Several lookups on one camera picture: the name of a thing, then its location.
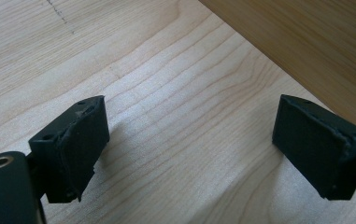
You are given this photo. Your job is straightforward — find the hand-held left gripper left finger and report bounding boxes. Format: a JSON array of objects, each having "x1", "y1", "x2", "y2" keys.
[{"x1": 28, "y1": 94, "x2": 111, "y2": 204}]

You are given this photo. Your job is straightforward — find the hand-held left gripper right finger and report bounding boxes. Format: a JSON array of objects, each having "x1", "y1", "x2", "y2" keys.
[{"x1": 271, "y1": 93, "x2": 356, "y2": 201}]

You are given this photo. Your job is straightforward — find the wooden tea box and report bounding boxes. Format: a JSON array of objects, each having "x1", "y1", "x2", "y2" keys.
[{"x1": 198, "y1": 0, "x2": 356, "y2": 133}]

